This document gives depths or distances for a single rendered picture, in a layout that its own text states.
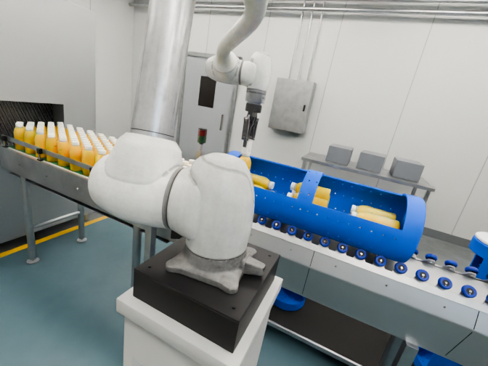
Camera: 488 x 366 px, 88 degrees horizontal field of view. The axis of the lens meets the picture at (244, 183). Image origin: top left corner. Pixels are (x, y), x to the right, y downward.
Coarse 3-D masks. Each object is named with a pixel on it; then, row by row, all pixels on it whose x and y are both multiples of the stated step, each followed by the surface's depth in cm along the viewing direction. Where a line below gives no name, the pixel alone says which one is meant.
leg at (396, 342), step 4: (392, 336) 125; (392, 340) 123; (396, 340) 122; (400, 340) 121; (388, 344) 127; (392, 344) 123; (396, 344) 122; (400, 344) 122; (388, 348) 126; (392, 348) 124; (396, 348) 123; (384, 352) 129; (388, 352) 125; (392, 352) 124; (396, 352) 123; (384, 356) 127; (388, 356) 125; (392, 356) 125; (380, 360) 132; (384, 360) 127; (388, 360) 126; (392, 360) 125; (380, 364) 130; (384, 364) 127; (388, 364) 126
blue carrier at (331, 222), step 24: (264, 168) 139; (288, 168) 130; (264, 192) 113; (312, 192) 106; (336, 192) 127; (360, 192) 121; (384, 192) 113; (288, 216) 112; (312, 216) 107; (336, 216) 102; (408, 216) 94; (336, 240) 111; (360, 240) 102; (384, 240) 97; (408, 240) 94
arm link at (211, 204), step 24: (192, 168) 54; (216, 168) 52; (240, 168) 54; (192, 192) 52; (216, 192) 51; (240, 192) 53; (168, 216) 55; (192, 216) 53; (216, 216) 52; (240, 216) 54; (192, 240) 56; (216, 240) 54; (240, 240) 57
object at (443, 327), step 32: (288, 256) 116; (320, 256) 111; (352, 256) 109; (288, 288) 127; (320, 288) 116; (352, 288) 107; (384, 288) 102; (416, 288) 98; (480, 288) 102; (384, 320) 108; (416, 320) 101; (448, 320) 94; (480, 320) 91; (448, 352) 102; (480, 352) 95
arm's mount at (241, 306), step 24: (144, 264) 60; (144, 288) 58; (168, 288) 54; (192, 288) 54; (216, 288) 55; (240, 288) 57; (264, 288) 64; (168, 312) 56; (192, 312) 53; (216, 312) 50; (240, 312) 50; (216, 336) 51; (240, 336) 53
